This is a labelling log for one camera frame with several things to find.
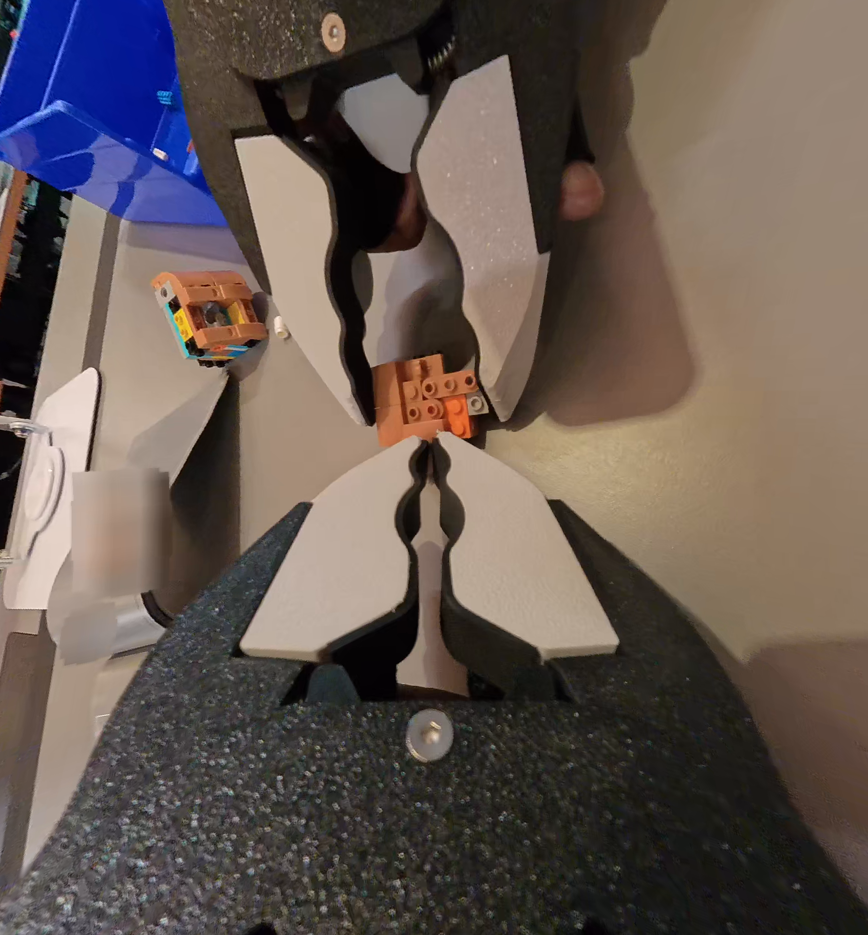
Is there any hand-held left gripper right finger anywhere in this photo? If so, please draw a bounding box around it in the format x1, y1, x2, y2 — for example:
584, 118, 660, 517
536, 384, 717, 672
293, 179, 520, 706
434, 431, 621, 662

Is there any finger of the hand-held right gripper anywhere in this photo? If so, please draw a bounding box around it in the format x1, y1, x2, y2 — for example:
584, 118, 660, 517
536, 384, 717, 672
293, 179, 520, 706
234, 76, 433, 428
411, 53, 553, 425

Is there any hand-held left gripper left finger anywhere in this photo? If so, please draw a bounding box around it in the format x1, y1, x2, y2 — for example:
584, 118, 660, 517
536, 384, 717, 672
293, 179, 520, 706
239, 436, 429, 658

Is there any blue plastic bin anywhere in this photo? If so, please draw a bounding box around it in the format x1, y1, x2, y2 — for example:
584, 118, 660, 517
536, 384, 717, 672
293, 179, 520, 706
0, 0, 230, 229

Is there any small orange brown brick assembly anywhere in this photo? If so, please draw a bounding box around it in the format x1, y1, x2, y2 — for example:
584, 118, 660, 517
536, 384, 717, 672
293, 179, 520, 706
372, 354, 492, 448

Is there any grey instruction booklet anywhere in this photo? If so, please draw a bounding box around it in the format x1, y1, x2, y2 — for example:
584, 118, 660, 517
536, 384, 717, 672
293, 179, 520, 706
47, 365, 230, 666

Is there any grey desk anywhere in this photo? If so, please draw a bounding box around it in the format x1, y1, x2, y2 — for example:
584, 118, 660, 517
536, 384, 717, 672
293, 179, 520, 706
0, 0, 868, 935

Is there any colourful brick model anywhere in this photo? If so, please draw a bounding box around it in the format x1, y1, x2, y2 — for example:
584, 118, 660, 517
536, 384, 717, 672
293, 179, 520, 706
151, 270, 268, 366

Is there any white metal stand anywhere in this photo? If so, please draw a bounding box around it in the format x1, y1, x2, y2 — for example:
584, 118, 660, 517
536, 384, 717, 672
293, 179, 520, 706
0, 186, 102, 611

